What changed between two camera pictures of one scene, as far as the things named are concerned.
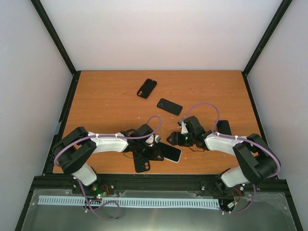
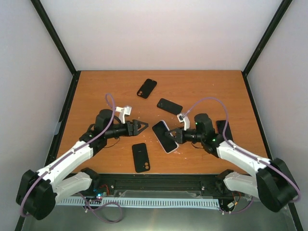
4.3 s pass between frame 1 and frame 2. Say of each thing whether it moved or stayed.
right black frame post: stayed
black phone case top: stayed
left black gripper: moved
